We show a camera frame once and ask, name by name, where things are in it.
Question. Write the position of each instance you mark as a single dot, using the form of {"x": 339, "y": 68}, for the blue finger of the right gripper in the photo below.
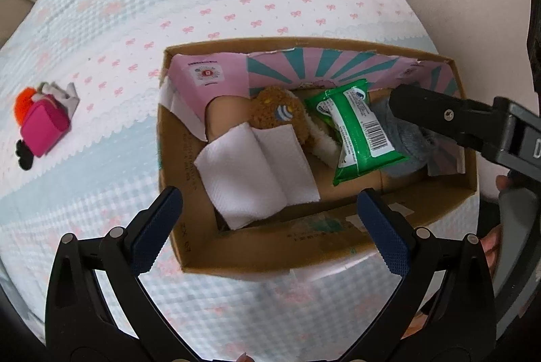
{"x": 485, "y": 128}

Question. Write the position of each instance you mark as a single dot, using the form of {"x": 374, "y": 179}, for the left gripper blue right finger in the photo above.
{"x": 443, "y": 308}

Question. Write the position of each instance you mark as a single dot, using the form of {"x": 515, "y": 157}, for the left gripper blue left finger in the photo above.
{"x": 97, "y": 309}

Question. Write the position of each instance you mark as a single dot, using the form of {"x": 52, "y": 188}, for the grey sock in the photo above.
{"x": 416, "y": 144}

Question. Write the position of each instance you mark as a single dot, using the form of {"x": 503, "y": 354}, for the green wet wipes pack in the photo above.
{"x": 365, "y": 145}

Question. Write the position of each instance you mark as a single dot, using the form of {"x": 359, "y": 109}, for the black small plush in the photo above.
{"x": 25, "y": 155}

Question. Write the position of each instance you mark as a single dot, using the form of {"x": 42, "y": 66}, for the magenta pouch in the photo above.
{"x": 44, "y": 125}

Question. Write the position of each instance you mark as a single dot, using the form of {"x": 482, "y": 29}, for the brown cookie plush toy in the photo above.
{"x": 275, "y": 106}

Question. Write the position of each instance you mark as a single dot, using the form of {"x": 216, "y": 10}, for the grey toy orange pompom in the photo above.
{"x": 66, "y": 98}

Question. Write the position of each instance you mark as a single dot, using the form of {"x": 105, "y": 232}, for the white tissue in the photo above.
{"x": 251, "y": 174}

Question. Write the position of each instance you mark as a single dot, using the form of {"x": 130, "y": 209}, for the cardboard box pink lining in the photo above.
{"x": 222, "y": 76}

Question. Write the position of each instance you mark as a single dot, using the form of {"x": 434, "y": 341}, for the blue checkered bed cover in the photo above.
{"x": 105, "y": 169}

